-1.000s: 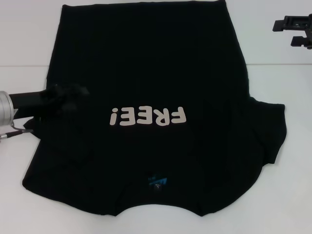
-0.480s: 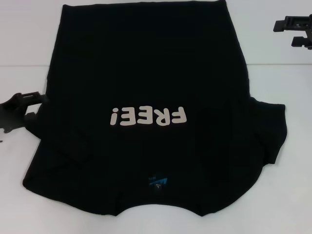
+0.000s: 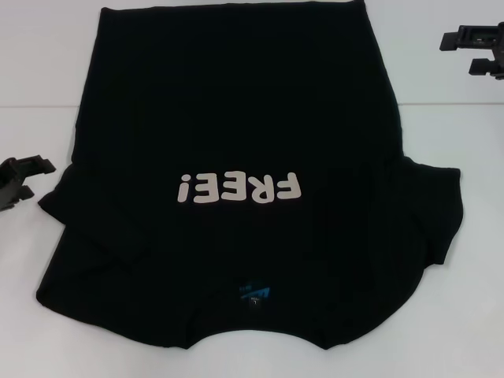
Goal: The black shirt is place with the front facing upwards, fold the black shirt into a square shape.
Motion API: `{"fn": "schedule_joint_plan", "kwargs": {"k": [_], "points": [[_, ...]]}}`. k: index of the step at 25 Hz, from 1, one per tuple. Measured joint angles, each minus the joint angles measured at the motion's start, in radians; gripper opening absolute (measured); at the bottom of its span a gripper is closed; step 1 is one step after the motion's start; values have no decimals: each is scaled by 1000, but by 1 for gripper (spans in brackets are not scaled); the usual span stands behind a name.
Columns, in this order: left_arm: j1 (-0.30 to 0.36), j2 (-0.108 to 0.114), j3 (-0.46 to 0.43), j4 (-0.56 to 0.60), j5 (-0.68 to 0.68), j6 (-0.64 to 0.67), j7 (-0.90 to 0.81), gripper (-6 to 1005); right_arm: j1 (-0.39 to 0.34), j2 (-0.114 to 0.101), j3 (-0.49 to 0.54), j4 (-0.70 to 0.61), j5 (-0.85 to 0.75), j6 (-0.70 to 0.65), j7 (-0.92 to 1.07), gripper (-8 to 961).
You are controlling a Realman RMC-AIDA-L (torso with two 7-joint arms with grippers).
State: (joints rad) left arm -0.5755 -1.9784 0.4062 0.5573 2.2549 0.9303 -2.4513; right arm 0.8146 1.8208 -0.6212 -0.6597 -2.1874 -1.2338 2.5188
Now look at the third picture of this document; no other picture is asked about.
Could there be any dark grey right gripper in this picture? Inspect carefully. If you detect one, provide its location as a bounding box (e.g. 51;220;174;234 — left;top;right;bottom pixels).
439;24;504;83

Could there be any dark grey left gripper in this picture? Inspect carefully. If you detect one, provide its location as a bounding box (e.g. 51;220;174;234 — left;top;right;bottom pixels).
0;156;56;213

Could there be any black shirt with FREE print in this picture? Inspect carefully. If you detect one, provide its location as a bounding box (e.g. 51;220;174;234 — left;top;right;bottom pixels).
35;0;466;340

